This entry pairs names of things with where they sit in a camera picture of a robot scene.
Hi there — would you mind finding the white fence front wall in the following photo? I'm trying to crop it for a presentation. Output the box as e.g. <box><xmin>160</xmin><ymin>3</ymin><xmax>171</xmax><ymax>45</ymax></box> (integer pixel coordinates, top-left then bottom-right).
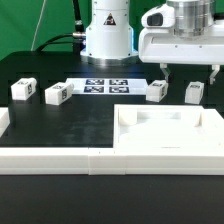
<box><xmin>0</xmin><ymin>147</ymin><xmax>224</xmax><ymax>175</ymax></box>

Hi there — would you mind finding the white thin cable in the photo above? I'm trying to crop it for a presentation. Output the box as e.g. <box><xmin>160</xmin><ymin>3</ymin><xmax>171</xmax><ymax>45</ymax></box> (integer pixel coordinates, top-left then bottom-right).
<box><xmin>30</xmin><ymin>0</ymin><xmax>48</xmax><ymax>52</ymax></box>

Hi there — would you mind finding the white marker tag sheet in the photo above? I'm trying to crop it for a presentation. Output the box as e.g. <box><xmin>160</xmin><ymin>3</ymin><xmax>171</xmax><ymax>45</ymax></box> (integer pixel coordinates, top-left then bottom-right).
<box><xmin>66</xmin><ymin>78</ymin><xmax>147</xmax><ymax>95</ymax></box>

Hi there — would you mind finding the white fence left wall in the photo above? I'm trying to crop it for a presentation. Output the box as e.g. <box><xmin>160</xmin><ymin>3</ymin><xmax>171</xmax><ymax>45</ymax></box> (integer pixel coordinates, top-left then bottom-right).
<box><xmin>0</xmin><ymin>107</ymin><xmax>10</xmax><ymax>137</ymax></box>

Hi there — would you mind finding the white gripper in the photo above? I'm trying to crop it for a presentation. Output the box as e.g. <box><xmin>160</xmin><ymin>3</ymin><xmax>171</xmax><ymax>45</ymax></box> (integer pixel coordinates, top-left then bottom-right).
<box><xmin>138</xmin><ymin>3</ymin><xmax>224</xmax><ymax>84</ymax></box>

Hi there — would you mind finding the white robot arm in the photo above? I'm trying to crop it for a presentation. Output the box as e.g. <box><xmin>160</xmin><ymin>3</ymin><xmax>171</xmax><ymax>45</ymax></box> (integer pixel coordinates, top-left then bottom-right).
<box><xmin>81</xmin><ymin>0</ymin><xmax>224</xmax><ymax>80</ymax></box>

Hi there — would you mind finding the black thick cable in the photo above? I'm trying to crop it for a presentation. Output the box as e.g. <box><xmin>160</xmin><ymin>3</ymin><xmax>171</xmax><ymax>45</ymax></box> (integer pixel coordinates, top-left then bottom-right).
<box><xmin>35</xmin><ymin>32</ymin><xmax>87</xmax><ymax>53</ymax></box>

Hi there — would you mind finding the black vertical cable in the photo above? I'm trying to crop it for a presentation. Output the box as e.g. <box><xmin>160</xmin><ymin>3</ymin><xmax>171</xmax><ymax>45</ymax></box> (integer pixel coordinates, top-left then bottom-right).
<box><xmin>72</xmin><ymin>0</ymin><xmax>84</xmax><ymax>54</ymax></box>

